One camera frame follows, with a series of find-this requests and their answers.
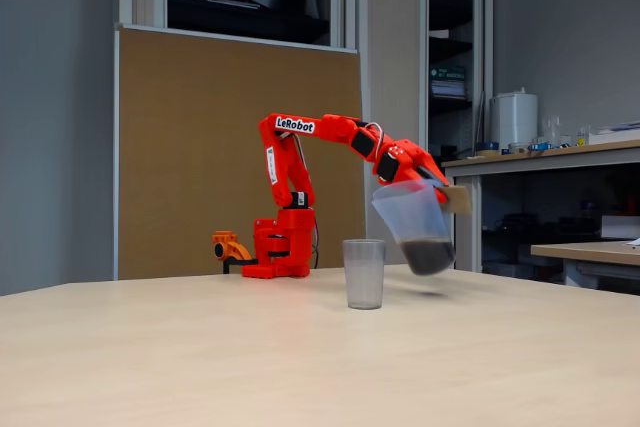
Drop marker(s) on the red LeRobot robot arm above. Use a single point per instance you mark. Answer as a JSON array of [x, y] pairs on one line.
[[285, 242]]

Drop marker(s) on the clear plastic cup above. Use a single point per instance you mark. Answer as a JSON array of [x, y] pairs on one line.
[[364, 277]]

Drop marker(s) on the stack of white papers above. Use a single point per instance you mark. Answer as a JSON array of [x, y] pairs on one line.
[[449, 89]]

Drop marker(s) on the white cylindrical canister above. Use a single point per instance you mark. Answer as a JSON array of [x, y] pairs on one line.
[[515, 119]]

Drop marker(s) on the grey workbench wooden top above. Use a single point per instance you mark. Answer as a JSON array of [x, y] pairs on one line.
[[540, 159]]

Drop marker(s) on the tall grey cabinet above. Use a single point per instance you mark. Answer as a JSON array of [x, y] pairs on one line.
[[395, 47]]

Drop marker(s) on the small blue packet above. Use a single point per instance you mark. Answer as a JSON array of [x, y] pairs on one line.
[[540, 146]]

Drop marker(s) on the clear drinking glass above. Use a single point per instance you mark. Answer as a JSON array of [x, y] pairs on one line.
[[552, 132]]

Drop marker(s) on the small wooden top table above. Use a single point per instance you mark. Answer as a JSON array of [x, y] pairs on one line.
[[580, 250]]

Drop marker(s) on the white flat box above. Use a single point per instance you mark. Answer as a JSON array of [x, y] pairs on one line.
[[615, 136]]

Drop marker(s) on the orange table clamp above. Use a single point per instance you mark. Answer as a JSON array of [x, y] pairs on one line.
[[230, 249]]

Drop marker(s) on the white storage box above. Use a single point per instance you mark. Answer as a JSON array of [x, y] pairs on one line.
[[622, 227]]

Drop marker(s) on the brown cork pin board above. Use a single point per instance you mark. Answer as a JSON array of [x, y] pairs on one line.
[[200, 97]]

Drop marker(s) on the white paper sheet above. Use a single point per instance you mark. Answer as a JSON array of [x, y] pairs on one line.
[[635, 242]]

